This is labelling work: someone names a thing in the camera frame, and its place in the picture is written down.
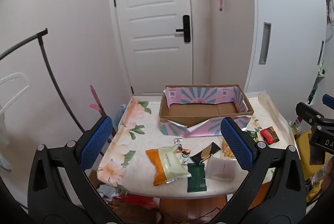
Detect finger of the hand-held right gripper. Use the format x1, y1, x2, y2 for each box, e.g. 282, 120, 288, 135
322, 94, 334, 110
296, 101, 334, 133

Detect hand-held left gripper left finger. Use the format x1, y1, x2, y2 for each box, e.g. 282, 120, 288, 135
27, 115, 123, 224

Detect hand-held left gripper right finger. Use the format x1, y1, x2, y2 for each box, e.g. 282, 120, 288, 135
209, 117, 307, 224

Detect small white green snack packet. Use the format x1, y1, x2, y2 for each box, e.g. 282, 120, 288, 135
247, 130, 260, 142

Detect pink striped cardboard box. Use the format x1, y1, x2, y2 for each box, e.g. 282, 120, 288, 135
159, 84, 255, 138

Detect dark green snack packet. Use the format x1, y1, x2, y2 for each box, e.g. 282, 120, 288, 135
186, 163, 207, 192

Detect yellow snack packet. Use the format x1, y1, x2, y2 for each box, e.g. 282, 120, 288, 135
221, 141, 237, 160

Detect yellow bag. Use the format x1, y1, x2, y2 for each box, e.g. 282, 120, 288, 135
294, 130, 326, 180

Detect translucent white snack packet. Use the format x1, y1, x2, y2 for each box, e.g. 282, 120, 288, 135
205, 156, 237, 182

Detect black gold snack packet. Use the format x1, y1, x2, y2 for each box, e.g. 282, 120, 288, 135
190, 142, 222, 164

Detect red black snack packet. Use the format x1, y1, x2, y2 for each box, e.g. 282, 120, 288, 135
259, 127, 280, 144

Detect colourful snack bag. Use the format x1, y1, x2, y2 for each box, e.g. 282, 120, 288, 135
305, 169, 334, 204

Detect floral tablecloth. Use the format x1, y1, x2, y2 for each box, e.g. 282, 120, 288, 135
97, 91, 298, 198

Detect white coffee stick packet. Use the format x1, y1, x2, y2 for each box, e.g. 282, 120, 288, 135
177, 147, 192, 164

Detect red bag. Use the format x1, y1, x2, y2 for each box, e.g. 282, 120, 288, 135
112, 194, 159, 212

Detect orange white snack packet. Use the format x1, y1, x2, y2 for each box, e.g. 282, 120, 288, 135
145, 144, 192, 186

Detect brown stool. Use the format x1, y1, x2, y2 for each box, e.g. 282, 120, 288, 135
159, 195, 227, 224

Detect grey clothes rack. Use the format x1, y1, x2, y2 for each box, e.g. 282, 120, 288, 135
0, 28, 86, 136

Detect white wardrobe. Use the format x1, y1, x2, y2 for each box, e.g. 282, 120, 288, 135
247, 0, 330, 99

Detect white door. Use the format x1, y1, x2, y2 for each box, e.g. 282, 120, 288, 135
107, 0, 194, 96

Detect white wire hanger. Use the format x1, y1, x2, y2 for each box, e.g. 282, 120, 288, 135
0, 72, 30, 115

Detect black door lock handle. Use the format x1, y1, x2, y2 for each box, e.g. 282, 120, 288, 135
175, 15, 191, 43

